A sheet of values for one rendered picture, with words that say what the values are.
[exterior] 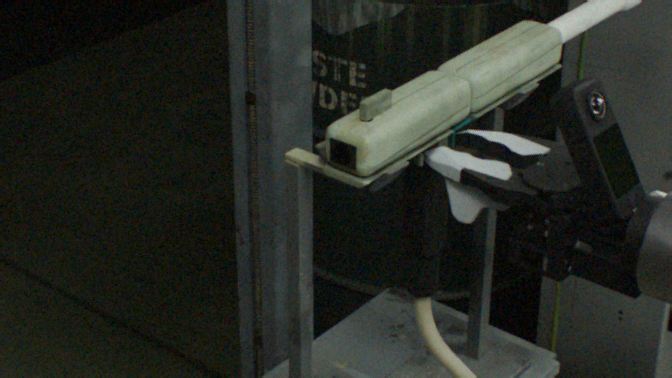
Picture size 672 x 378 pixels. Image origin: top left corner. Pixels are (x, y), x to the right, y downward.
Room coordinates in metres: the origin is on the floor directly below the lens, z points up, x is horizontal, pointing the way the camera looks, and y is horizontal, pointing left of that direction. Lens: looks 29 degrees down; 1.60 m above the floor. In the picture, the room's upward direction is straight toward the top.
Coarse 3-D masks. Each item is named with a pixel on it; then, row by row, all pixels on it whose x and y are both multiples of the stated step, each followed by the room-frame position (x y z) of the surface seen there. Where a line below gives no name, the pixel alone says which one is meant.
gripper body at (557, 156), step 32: (544, 160) 0.95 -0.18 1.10; (576, 192) 0.90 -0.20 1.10; (544, 224) 0.92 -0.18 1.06; (576, 224) 0.90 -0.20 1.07; (608, 224) 0.89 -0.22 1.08; (640, 224) 0.86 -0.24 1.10; (512, 256) 0.92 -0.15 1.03; (576, 256) 0.90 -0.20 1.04; (608, 256) 0.89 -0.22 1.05; (608, 288) 0.88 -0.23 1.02
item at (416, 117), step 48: (624, 0) 1.26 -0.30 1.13; (480, 48) 1.09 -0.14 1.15; (528, 48) 1.10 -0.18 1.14; (384, 96) 0.96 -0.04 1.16; (432, 96) 0.99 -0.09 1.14; (480, 96) 1.03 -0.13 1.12; (336, 144) 0.92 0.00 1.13; (384, 144) 0.92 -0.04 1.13; (432, 144) 0.98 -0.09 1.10; (432, 192) 1.00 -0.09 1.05; (432, 240) 1.00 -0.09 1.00; (432, 288) 1.00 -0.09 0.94
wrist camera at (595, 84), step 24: (552, 96) 0.92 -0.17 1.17; (576, 96) 0.91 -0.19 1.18; (600, 96) 0.93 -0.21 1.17; (576, 120) 0.90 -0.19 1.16; (600, 120) 0.91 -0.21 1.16; (576, 144) 0.90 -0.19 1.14; (600, 144) 0.90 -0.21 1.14; (624, 144) 0.92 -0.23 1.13; (576, 168) 0.90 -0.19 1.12; (600, 168) 0.89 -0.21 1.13; (624, 168) 0.91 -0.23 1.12; (600, 192) 0.89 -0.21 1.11; (624, 192) 0.89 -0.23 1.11; (600, 216) 0.89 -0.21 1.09; (624, 216) 0.88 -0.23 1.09
